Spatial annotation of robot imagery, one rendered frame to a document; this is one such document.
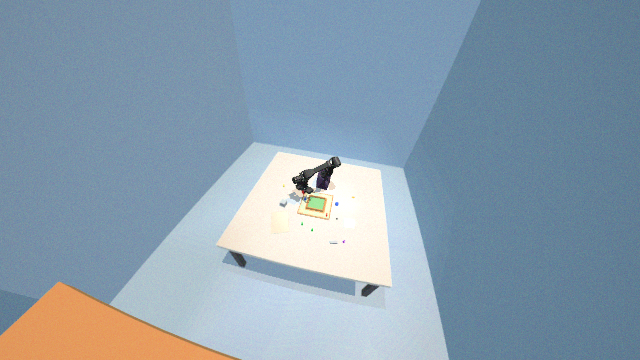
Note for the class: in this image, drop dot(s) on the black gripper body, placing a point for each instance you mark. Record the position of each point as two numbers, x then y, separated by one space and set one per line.
307 188

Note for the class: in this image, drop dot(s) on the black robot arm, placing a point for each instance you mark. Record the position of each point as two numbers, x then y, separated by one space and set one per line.
308 173

